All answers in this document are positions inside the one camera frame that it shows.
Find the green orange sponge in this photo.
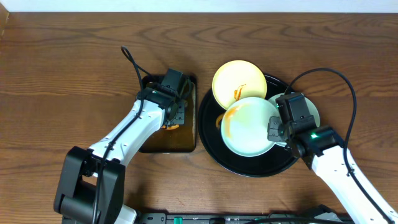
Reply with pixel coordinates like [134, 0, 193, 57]
[161, 124, 180, 130]

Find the light blue front plate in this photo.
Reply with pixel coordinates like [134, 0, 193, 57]
[220, 97, 277, 157]

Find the light blue plate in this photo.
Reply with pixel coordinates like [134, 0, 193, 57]
[268, 93, 320, 128]
[220, 97, 277, 157]

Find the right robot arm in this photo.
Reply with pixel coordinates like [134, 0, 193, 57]
[268, 116, 397, 223]

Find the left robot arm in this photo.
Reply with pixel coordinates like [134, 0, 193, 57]
[53, 88, 185, 223]

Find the black rectangular water tray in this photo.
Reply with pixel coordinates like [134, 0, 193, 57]
[139, 73, 198, 153]

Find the black round tray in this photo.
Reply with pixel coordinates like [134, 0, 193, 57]
[198, 90, 297, 177]

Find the yellow plate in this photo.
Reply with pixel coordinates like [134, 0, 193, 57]
[212, 60, 267, 110]

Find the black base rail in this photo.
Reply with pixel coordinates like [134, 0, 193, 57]
[134, 205, 353, 224]

